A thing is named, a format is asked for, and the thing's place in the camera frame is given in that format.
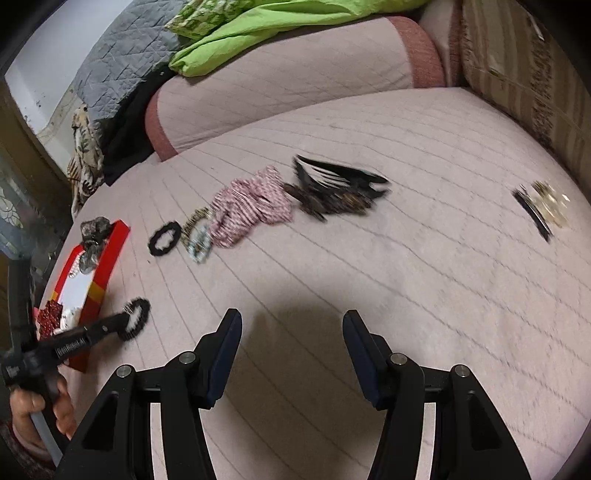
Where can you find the black cloth pile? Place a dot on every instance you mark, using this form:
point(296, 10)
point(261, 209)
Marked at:
point(124, 142)

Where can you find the pink quilted bed cover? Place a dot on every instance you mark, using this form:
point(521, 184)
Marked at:
point(448, 268)

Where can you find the green blanket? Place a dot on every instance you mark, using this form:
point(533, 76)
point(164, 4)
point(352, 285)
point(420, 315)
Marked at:
point(217, 31)

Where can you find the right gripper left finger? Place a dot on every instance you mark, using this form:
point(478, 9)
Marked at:
point(113, 441)

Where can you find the red polka dot scrunchie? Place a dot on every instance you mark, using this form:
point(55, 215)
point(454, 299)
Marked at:
point(48, 319)

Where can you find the white cherry print scrunchie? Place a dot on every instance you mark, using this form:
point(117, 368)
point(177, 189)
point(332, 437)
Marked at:
point(69, 320)

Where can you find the clear crystal hair clip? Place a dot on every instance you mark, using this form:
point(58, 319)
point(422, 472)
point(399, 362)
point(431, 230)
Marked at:
point(552, 204)

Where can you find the grey velvet scrunchie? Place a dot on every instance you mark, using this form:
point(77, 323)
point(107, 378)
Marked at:
point(94, 236)

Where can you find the striped brown cushion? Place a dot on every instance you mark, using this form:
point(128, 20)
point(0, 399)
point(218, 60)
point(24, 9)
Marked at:
point(512, 61)

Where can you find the black hair clip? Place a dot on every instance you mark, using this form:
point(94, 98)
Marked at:
point(535, 214)

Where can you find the red tray box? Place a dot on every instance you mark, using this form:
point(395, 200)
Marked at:
point(87, 291)

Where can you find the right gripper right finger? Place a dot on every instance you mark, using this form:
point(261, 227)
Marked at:
point(472, 441)

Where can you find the red white checked scrunchie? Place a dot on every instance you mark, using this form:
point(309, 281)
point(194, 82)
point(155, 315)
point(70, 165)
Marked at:
point(245, 203)

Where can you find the stained glass door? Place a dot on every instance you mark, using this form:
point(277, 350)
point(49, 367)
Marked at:
point(13, 236)

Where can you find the grey quilted blanket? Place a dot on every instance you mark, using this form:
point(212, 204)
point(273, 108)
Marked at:
point(134, 45)

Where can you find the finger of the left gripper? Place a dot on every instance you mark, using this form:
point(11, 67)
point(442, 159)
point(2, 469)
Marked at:
point(101, 328)

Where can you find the floral beige cloth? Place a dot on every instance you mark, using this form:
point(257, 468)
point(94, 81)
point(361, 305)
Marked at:
point(85, 169)

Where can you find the black decorative hair comb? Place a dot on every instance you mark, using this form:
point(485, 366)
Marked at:
point(325, 188)

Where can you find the pink bolster pillow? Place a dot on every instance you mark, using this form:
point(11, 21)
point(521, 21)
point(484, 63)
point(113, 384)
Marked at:
point(294, 70)

